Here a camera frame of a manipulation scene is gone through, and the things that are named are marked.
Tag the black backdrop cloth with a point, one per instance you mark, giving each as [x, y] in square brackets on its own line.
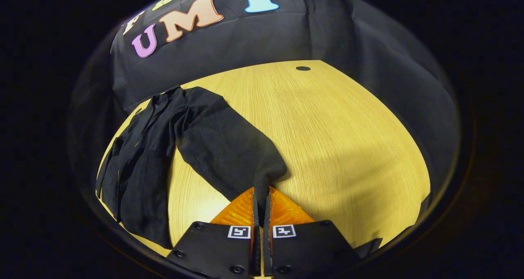
[254, 45]

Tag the black buttoned jacket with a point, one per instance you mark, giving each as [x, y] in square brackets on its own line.
[213, 148]

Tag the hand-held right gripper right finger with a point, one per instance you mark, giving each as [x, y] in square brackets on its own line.
[267, 250]

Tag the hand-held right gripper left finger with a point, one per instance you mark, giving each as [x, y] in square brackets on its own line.
[256, 250]

